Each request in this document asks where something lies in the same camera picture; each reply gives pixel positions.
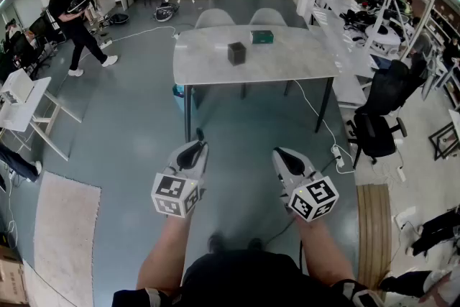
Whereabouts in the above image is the grey marble table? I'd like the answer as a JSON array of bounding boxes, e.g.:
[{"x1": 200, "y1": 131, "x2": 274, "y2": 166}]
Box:
[{"x1": 172, "y1": 24, "x2": 341, "y2": 143}]

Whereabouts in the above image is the dark grey cube box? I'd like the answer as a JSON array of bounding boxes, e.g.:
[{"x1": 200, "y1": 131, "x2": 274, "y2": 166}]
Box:
[{"x1": 227, "y1": 41, "x2": 247, "y2": 67}]

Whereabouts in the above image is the person's left forearm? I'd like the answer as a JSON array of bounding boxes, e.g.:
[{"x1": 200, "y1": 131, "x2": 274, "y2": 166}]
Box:
[{"x1": 136, "y1": 214, "x2": 192, "y2": 295}]

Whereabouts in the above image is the beige rug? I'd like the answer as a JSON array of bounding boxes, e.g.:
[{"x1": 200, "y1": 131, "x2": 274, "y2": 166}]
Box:
[{"x1": 33, "y1": 170, "x2": 103, "y2": 307}]

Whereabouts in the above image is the person's left shoe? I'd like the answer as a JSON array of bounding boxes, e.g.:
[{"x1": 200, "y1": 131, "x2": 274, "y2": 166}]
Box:
[{"x1": 208, "y1": 232, "x2": 226, "y2": 253}]

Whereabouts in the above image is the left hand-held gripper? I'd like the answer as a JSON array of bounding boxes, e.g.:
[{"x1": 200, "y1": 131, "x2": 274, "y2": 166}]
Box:
[{"x1": 150, "y1": 139, "x2": 210, "y2": 219}]

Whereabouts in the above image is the person's black shirt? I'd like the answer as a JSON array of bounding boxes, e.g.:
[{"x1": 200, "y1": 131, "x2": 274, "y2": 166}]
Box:
[{"x1": 111, "y1": 250, "x2": 386, "y2": 307}]

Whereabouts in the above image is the person's right forearm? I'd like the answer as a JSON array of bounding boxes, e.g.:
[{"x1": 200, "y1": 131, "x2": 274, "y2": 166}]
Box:
[{"x1": 293, "y1": 216, "x2": 357, "y2": 288}]

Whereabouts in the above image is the white folding table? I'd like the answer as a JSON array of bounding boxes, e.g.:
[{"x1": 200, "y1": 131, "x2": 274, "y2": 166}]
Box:
[{"x1": 0, "y1": 68, "x2": 84, "y2": 162}]

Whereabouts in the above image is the grey shell chair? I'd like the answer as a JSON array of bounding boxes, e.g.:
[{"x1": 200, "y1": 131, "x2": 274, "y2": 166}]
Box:
[
  {"x1": 249, "y1": 7, "x2": 288, "y2": 27},
  {"x1": 194, "y1": 8, "x2": 236, "y2": 29}
]

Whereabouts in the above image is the green and white box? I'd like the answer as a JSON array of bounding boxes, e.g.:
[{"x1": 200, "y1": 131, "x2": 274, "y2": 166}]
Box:
[{"x1": 249, "y1": 29, "x2": 275, "y2": 45}]

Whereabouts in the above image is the black office chair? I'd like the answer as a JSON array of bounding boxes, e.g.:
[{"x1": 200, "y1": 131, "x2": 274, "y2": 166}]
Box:
[{"x1": 346, "y1": 58, "x2": 428, "y2": 170}]

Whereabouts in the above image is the black and white helmet device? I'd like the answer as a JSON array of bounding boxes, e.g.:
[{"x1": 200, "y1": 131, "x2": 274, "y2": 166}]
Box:
[
  {"x1": 106, "y1": 12, "x2": 131, "y2": 27},
  {"x1": 153, "y1": 2, "x2": 181, "y2": 23}
]

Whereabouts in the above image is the white floor cable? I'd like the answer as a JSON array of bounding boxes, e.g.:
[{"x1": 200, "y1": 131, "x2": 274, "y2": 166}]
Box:
[{"x1": 107, "y1": 26, "x2": 180, "y2": 45}]

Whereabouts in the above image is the white metal shelving rack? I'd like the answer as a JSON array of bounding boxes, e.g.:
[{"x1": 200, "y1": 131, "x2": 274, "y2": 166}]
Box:
[{"x1": 312, "y1": 0, "x2": 438, "y2": 62}]

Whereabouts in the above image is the wooden slatted board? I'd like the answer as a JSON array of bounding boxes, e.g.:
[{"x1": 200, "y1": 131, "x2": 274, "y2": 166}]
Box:
[{"x1": 355, "y1": 183, "x2": 393, "y2": 293}]

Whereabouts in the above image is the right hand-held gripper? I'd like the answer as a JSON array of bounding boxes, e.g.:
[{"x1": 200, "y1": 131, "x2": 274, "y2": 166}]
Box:
[{"x1": 272, "y1": 147, "x2": 340, "y2": 224}]

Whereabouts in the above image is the cardboard box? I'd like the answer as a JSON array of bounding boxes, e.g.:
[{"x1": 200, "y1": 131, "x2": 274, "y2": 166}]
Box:
[{"x1": 0, "y1": 254, "x2": 29, "y2": 306}]

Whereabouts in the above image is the white power cable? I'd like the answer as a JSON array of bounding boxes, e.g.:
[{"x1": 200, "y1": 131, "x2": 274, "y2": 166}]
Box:
[{"x1": 293, "y1": 80, "x2": 339, "y2": 149}]

